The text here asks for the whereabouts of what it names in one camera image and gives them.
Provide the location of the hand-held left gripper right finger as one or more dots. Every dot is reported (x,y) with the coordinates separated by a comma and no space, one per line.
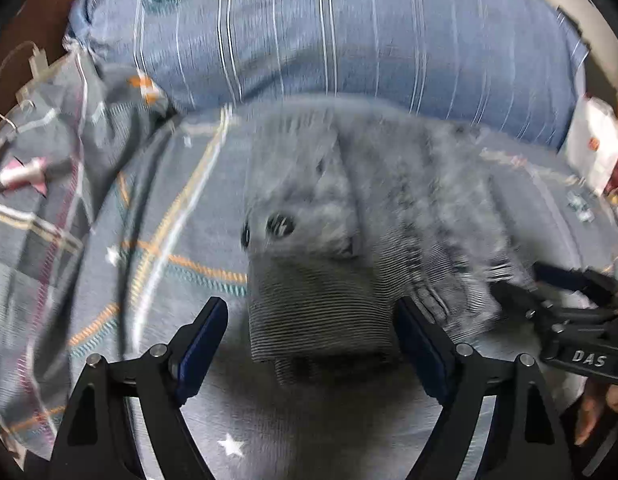
(421,350)

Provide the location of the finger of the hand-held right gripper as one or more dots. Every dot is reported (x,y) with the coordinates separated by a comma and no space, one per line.
(559,275)
(519,300)

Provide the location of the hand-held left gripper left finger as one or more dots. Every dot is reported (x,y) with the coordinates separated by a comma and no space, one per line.
(201,350)

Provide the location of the grey pants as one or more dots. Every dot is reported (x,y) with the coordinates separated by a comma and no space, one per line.
(319,290)

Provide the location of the person's right hand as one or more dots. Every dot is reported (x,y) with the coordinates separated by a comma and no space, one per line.
(596,410)

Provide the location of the white packet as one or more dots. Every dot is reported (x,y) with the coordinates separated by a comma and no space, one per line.
(594,145)

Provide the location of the grey star-print bedsheet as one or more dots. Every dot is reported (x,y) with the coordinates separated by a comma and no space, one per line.
(199,210)

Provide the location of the pink small object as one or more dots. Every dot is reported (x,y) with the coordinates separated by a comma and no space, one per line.
(21,175)

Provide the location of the blue striped pillow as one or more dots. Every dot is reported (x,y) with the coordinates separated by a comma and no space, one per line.
(339,35)

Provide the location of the brown wooden headboard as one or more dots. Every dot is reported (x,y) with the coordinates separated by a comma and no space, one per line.
(44,15)

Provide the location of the beige bed frame rim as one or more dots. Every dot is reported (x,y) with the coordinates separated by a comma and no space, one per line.
(579,15)

